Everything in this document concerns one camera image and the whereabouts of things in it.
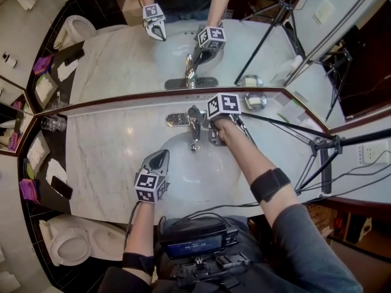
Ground folded white towel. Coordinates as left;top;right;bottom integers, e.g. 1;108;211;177
45;158;68;184

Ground dark tray with white box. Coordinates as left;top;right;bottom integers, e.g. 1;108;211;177
26;131;51;177

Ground person's grey shirt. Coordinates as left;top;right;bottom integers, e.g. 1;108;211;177
97;203;365;293

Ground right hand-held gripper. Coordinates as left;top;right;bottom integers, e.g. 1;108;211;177
196;92;243;148

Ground clear drinking glasses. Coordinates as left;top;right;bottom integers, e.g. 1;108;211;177
40;114;67;133

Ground person's right forearm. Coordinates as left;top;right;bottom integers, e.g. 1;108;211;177
224;123;302;215

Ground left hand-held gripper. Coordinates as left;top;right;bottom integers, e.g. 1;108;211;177
134;149;171;204

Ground narrow side mirror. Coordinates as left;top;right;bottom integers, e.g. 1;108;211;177
0;74;38;157

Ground black tripod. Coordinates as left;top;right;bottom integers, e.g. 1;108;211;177
234;110;391;195

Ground black smartphone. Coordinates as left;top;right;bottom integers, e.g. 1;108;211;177
49;175;74;200

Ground chrome sink faucet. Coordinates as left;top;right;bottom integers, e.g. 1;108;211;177
166;104;209;144

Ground metal soap dish with soap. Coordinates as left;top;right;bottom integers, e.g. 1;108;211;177
244;92;268;112

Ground person's left forearm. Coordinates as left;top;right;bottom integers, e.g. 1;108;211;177
122;200;156;276

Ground large wall mirror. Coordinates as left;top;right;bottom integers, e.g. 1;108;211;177
26;0;386;131

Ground white toilet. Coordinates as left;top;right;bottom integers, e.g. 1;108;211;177
37;213;128;267

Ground wooden shelf unit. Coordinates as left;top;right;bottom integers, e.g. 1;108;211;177
305;197;391;258

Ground person's right hand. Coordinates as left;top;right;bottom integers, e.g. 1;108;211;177
213;116;242;147

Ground black cable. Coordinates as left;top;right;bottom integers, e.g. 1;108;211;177
123;200;142;253

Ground purple packets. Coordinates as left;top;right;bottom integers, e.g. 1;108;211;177
18;178;41;204

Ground black chest mount bracket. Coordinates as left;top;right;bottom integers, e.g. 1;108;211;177
176;251;255;290

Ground black chest-mounted screen device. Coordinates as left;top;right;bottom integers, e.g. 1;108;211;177
156;215;239;260

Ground white sink basin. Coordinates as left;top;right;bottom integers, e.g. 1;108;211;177
150;131;243;203

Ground white wall socket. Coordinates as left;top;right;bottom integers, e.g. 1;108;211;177
356;142;391;166

